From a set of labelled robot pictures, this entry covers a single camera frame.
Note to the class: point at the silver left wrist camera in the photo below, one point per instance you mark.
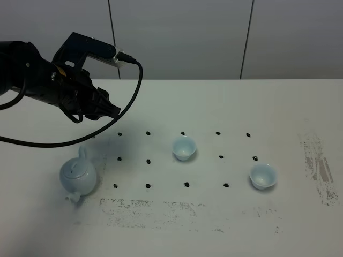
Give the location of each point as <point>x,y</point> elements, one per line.
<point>78,47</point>

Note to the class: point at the pale blue teacup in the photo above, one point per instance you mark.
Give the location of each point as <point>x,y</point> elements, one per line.
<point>263,176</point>
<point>183,148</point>

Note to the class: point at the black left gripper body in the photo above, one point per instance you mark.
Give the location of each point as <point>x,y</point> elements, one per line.
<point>67,83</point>

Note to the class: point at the pale blue porcelain teapot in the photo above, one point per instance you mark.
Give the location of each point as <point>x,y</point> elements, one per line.
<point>78,176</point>

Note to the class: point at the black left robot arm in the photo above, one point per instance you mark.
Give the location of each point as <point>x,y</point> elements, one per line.
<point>23,66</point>

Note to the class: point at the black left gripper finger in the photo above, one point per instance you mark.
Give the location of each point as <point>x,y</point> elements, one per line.
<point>100,99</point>
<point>92,113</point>

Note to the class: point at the pale blue teacup centre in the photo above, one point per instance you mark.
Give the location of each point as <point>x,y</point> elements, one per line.
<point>183,148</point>

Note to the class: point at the pale blue teacup right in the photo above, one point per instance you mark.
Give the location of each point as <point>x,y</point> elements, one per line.
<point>263,176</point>

